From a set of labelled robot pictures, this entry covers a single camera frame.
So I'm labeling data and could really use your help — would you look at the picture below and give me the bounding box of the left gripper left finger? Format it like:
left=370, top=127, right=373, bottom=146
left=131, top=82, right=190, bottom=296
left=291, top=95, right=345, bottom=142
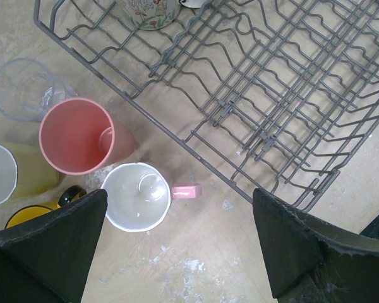
left=0, top=189, right=107, bottom=302

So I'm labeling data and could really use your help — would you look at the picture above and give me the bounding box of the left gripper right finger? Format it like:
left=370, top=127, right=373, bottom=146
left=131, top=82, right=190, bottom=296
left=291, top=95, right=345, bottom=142
left=252, top=188, right=379, bottom=302

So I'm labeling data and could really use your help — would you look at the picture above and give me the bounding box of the yellow mug black handle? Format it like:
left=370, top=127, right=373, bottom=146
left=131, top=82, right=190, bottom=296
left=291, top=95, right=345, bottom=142
left=5, top=185, right=87, bottom=229

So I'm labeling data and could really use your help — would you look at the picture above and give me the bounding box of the light green faceted mug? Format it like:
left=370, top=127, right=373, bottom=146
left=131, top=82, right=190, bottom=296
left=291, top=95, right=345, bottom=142
left=0, top=142, right=60, bottom=205

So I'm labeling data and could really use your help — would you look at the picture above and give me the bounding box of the pink faceted mug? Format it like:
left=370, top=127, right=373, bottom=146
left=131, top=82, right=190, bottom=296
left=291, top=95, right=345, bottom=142
left=101, top=162, right=202, bottom=233

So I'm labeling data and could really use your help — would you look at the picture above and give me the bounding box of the pink tumbler cup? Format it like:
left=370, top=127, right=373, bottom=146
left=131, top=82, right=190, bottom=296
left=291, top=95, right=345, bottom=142
left=39, top=97, right=135, bottom=175

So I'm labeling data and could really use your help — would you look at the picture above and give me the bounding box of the clear glass cup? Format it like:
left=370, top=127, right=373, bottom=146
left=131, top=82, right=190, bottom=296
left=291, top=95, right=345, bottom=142
left=0, top=58, right=78, bottom=122

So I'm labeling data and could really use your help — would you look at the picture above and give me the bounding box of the white floral mug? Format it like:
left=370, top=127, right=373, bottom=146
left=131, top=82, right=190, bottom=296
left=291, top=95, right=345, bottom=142
left=118, top=0, right=181, bottom=31

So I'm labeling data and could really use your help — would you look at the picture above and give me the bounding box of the grey wire dish rack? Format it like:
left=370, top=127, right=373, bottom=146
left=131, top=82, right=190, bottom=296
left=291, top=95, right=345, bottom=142
left=33, top=1, right=379, bottom=211

